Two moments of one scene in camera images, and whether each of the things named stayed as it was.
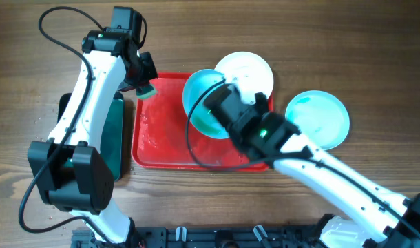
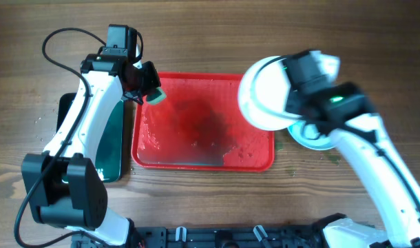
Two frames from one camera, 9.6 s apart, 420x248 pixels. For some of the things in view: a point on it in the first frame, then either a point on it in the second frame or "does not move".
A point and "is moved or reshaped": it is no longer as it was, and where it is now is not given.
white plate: (248, 72) is moved or reshaped
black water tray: (111, 130) does not move
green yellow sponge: (145, 92) is moved or reshaped
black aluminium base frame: (208, 236) does not move
